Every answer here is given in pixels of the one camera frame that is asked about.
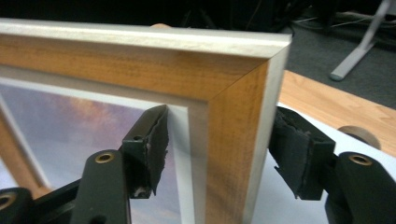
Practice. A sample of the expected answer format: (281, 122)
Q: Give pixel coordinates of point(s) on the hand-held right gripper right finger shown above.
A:
(299, 161)

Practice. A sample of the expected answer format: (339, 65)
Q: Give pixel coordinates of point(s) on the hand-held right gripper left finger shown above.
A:
(102, 186)

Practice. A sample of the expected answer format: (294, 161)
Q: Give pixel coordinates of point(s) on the wooden picture frame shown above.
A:
(155, 71)

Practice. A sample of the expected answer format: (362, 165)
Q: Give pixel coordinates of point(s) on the wooden table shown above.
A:
(327, 99)

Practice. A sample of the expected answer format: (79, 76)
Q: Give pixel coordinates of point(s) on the white metal desk frame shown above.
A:
(361, 46)

